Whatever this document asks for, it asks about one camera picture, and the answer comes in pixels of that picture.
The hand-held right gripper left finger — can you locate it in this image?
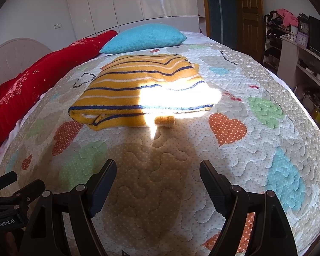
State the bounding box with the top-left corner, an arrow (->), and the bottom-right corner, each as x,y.
22,159 -> 117,256

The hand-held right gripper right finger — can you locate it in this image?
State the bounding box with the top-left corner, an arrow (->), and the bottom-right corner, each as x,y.
199,160 -> 298,256

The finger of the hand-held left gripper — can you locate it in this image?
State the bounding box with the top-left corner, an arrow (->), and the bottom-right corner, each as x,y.
0,180 -> 46,206
0,172 -> 18,193

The yellow striped sweater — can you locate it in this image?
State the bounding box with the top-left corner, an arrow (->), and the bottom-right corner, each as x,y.
68,54 -> 222,132

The red embroidered pillow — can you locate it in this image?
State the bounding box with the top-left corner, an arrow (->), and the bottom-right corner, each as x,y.
0,30 -> 118,164

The white round headboard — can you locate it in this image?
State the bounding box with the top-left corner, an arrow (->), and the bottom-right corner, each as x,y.
0,39 -> 53,71

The beige shelf unit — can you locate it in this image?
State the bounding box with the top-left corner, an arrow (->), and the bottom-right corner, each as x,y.
276,36 -> 320,128

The turquoise knitted pillow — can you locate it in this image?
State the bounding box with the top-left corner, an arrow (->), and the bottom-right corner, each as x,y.
99,23 -> 187,55

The cluttered shoe rack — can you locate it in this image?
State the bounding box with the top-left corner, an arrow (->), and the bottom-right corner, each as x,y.
263,12 -> 300,72

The small purple clock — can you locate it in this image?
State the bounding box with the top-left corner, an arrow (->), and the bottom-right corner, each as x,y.
295,32 -> 308,46

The teal curtain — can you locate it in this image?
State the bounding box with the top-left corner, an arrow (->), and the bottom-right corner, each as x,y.
205,0 -> 237,50

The wooden door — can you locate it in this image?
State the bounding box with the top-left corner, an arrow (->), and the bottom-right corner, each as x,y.
235,0 -> 264,64

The black monitor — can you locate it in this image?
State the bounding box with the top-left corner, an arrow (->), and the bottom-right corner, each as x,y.
308,15 -> 320,59

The black table clock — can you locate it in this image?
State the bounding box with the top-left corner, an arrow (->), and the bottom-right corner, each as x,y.
298,13 -> 310,37

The pink cloth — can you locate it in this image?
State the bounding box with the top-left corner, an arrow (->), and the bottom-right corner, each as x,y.
276,9 -> 299,27

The white glossy wardrobe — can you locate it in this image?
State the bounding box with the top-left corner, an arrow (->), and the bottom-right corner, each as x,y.
66,0 -> 200,34

